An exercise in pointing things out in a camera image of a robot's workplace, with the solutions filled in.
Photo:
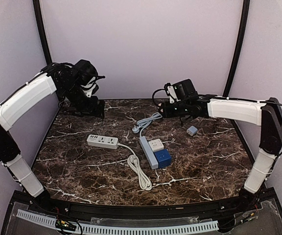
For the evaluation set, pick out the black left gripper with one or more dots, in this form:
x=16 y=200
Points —
x=91 y=107

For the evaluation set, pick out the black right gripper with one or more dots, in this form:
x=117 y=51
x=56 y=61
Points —
x=164 y=110

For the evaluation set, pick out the white cube socket adapter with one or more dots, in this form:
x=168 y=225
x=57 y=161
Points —
x=156 y=145

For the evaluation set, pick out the light blue power strip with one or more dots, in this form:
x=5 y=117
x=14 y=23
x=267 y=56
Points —
x=138 y=129

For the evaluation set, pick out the blue cube socket adapter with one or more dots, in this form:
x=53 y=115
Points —
x=163 y=157

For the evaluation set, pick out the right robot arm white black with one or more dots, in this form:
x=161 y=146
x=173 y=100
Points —
x=184 y=100

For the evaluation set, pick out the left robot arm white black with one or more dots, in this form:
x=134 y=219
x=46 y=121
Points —
x=76 y=83

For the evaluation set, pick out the light blue charger plug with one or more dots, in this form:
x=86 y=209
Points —
x=192 y=130

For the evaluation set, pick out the small circuit board left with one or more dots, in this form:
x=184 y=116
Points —
x=65 y=225

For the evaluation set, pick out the small circuit board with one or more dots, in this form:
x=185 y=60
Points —
x=247 y=216
x=65 y=225

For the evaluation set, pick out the small circuit board right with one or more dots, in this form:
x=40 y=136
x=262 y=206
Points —
x=247 y=216

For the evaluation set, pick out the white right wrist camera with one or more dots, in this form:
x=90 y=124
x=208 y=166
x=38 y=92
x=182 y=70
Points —
x=170 y=91

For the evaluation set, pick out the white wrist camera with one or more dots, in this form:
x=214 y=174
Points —
x=170 y=91
x=91 y=88

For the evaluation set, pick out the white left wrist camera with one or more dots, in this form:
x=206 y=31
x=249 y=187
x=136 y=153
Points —
x=91 y=88

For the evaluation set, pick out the left black corner post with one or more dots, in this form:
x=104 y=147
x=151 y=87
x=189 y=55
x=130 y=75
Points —
x=41 y=31

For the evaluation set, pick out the black corner post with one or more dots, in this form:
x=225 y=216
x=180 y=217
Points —
x=238 y=47
x=41 y=31

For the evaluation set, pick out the white slotted cable duct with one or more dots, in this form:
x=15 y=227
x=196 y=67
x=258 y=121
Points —
x=89 y=229

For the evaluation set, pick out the right black corner post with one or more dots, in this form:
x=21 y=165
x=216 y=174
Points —
x=238 y=47

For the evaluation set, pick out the black front rail frame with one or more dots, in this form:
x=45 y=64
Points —
x=268 y=220

